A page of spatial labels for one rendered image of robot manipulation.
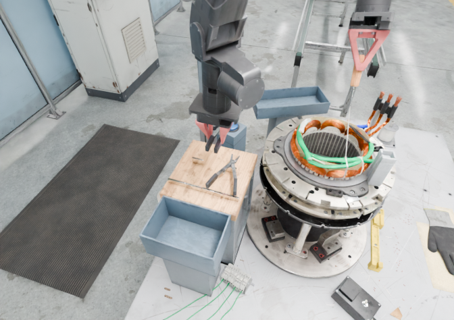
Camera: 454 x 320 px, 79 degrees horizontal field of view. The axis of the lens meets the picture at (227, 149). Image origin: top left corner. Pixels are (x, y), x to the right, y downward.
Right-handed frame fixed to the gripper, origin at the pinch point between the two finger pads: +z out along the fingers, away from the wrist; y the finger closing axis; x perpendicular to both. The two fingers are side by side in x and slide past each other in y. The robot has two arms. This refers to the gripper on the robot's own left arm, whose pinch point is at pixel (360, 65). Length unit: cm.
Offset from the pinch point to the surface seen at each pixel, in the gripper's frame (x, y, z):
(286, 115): 17.3, 28.8, 19.8
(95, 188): 151, 63, 100
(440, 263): -34, 19, 56
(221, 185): 25.6, -8.5, 28.7
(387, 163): -8.8, -1.6, 18.8
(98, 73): 212, 142, 32
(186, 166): 36.2, -6.3, 26.6
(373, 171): -6.9, 0.0, 22.0
